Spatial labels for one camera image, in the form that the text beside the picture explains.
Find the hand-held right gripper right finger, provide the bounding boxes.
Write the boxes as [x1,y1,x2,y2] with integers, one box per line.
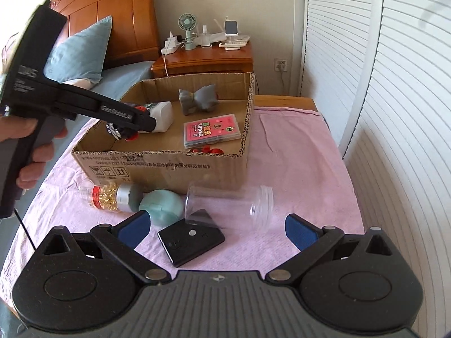
[264,213,402,284]

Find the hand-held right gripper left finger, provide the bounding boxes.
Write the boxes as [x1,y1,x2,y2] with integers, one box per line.
[33,209,173,284]

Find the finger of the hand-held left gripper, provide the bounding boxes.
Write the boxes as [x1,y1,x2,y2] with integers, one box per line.
[93,95,158,134]
[33,209,173,284]

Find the white cotton swab box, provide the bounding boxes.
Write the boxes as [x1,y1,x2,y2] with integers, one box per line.
[139,101,174,134]

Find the black case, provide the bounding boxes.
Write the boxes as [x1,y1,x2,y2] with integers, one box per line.
[157,208,226,267]

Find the brown cardboard box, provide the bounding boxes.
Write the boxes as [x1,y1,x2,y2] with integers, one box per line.
[71,72,256,196]

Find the clear plastic jar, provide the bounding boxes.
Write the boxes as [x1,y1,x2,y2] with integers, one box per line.
[184,182,275,233]

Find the grey elephant toy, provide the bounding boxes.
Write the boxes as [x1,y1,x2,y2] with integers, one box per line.
[178,84,219,116]

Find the red card box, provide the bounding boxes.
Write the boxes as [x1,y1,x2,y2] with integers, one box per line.
[183,113,242,148]

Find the red toy truck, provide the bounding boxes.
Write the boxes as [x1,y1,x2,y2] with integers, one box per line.
[188,144,226,155]

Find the person's left hand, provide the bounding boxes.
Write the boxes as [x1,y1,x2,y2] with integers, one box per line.
[0,115,70,190]

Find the grey-blue flowered bed sheet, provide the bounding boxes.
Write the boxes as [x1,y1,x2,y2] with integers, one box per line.
[94,61,156,96]

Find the green oval case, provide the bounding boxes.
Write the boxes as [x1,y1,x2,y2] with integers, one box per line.
[138,189,184,226]

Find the clear bottle of yellow capsules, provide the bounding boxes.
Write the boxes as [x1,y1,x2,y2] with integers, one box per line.
[79,181,143,214]

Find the large blue pillow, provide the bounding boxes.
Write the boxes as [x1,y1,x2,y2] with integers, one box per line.
[44,16,113,85]

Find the pink cloth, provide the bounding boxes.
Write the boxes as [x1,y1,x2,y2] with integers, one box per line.
[0,106,365,282]

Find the wooden bed headboard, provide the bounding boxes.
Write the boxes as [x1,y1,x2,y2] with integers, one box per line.
[42,0,160,69]

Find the wooden nightstand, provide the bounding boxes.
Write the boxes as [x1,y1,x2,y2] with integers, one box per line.
[151,39,255,78]

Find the green desk fan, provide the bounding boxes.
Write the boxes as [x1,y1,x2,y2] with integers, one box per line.
[178,13,198,50]

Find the wooden table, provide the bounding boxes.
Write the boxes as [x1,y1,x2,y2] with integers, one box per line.
[254,95,317,112]

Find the wide white louvered door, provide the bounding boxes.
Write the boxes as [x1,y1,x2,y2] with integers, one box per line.
[338,0,451,338]

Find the white stand with blue screen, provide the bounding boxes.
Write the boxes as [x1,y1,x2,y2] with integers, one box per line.
[224,19,242,41]

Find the narrow white louvered door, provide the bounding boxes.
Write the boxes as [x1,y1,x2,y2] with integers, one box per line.
[301,0,384,159]

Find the thin black cord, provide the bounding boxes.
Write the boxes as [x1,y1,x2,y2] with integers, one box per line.
[13,210,36,251]

